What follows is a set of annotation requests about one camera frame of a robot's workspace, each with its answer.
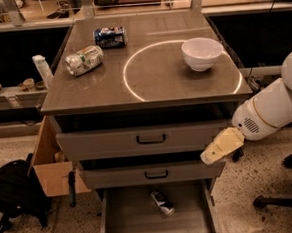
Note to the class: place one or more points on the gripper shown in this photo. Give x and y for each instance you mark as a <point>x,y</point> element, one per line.
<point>249,121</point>

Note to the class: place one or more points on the black backpack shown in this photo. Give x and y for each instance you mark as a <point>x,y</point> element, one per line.
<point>21,193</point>

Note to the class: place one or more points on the brown cardboard box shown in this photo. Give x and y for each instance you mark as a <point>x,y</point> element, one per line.
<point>52,166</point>

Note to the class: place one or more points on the white ceramic bowl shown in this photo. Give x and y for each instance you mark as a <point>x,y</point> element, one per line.
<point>202,53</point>

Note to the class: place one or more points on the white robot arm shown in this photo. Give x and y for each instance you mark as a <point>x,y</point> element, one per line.
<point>257,118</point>

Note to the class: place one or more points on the grey drawer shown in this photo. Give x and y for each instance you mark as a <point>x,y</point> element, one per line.
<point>140,141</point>
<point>150,174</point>
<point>132,210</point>

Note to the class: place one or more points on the grey middle drawer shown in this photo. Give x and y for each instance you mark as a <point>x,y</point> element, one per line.
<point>150,174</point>

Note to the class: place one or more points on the small round tape rolls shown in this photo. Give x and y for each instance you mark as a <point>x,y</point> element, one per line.
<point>29,84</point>

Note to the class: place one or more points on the blue pepsi can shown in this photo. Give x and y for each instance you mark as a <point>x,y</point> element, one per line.
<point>110,37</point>

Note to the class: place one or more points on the grey top drawer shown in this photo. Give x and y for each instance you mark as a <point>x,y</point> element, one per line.
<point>140,141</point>

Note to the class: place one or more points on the grey bottom drawer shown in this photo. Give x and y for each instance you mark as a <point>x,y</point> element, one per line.
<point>132,210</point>

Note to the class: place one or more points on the white plastic bottle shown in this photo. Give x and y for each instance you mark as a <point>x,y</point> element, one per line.
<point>44,69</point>

